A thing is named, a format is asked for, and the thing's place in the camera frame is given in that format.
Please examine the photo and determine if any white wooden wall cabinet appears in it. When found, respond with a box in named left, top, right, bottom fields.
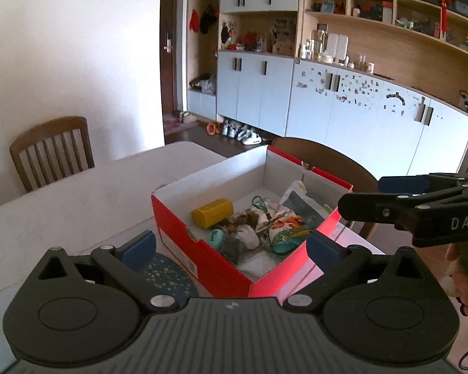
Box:
left=185, top=0, right=468, bottom=182

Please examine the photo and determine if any wooden slat-back chair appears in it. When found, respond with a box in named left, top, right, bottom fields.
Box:
left=9, top=116, right=96, bottom=193

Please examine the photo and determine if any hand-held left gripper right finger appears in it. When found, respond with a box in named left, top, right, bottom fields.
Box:
left=281, top=231, right=440, bottom=314

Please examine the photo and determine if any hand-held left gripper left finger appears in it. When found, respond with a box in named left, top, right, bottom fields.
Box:
left=34, top=231, right=180, bottom=313

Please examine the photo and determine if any black hat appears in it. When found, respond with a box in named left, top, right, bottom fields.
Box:
left=200, top=5, right=219, bottom=35

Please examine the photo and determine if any red shoe box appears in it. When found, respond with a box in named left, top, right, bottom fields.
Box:
left=151, top=145, right=354, bottom=299

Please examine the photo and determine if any dark grey pouch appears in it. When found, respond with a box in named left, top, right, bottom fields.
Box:
left=220, top=235, right=245, bottom=262

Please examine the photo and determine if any row of white shoes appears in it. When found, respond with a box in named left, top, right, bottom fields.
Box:
left=220, top=119, right=263, bottom=145

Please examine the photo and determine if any clear plastic bag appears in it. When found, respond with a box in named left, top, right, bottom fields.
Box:
left=238, top=250, right=282, bottom=280

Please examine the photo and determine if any red patterned door rug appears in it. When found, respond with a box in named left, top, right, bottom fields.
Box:
left=163, top=115, right=199, bottom=137

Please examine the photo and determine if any yellow toy block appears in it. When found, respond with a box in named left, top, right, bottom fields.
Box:
left=191, top=198, right=235, bottom=230

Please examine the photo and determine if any teal round case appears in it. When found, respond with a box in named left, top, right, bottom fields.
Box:
left=208, top=228, right=225, bottom=249

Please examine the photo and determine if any green fuzzy toy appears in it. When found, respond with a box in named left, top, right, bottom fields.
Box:
left=251, top=195, right=272, bottom=219

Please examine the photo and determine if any wooden round-back chair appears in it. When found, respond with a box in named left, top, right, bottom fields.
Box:
left=271, top=137, right=379, bottom=241

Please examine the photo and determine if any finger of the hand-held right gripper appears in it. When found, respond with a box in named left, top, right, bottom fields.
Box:
left=337, top=192, right=419, bottom=229
left=378, top=173, right=459, bottom=196

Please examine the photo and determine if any grey bag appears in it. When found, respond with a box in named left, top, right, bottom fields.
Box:
left=189, top=74, right=218, bottom=94

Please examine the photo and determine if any brown entrance door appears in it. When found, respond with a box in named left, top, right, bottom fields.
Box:
left=160, top=0, right=188, bottom=116

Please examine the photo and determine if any colourful green snack packet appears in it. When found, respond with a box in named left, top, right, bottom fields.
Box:
left=268, top=215, right=311, bottom=257

